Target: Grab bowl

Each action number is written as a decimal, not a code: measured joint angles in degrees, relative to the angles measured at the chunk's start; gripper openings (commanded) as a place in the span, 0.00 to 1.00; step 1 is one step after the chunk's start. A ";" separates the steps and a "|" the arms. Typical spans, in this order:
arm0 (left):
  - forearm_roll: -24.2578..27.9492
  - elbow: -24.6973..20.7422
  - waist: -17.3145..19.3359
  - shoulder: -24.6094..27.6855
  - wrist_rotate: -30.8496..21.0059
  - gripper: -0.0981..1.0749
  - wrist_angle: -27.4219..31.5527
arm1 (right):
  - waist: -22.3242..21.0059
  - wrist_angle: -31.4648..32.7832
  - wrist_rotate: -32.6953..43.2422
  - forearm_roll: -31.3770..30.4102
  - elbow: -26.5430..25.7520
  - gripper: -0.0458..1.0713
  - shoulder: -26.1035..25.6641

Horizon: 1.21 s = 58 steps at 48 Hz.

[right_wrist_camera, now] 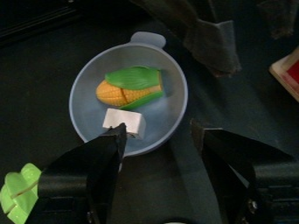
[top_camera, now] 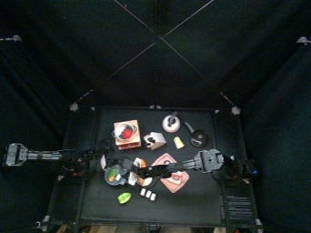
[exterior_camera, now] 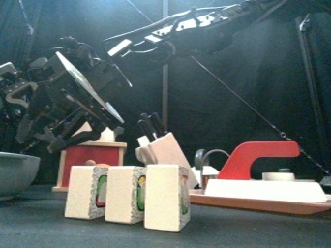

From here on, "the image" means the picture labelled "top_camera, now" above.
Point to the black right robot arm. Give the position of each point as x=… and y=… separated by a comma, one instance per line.
x=208, y=162

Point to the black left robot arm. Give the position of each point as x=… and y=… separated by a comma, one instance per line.
x=40, y=155

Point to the grey bowl with toy vegetables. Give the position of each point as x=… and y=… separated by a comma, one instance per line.
x=113, y=176

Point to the white bowl with black pestle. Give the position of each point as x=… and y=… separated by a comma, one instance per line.
x=170, y=124

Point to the white plate with orange food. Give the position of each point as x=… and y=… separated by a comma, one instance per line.
x=144, y=182

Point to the white toy card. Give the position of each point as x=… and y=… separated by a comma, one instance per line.
x=132, y=179

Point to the orange and white toy food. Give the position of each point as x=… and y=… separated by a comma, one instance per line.
x=140, y=163

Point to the red and white toy food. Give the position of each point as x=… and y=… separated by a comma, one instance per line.
x=176, y=177

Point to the pink square toy plate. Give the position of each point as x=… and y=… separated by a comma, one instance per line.
x=173, y=183

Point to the white segmented toy block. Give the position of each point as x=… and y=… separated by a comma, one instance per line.
x=146, y=194

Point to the green toy leaf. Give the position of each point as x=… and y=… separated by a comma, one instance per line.
x=124, y=198

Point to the red toy tomato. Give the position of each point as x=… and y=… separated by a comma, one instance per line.
x=128, y=133

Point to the yellow toy cheese wedge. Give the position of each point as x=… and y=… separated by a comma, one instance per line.
x=177, y=142

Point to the white toy cube box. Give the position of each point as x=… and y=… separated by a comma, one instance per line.
x=153, y=140

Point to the silver toy pot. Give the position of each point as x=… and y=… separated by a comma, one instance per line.
x=121, y=131

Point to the black toy frying pan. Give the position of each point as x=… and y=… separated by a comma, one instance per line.
x=197, y=138

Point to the white printed label sticker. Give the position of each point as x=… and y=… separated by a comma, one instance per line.
x=239, y=209

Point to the metal frame middle bracket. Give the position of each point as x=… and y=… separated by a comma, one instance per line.
x=154, y=106

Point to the metal frame corner bracket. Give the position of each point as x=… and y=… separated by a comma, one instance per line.
x=73, y=106
x=303, y=40
x=235, y=110

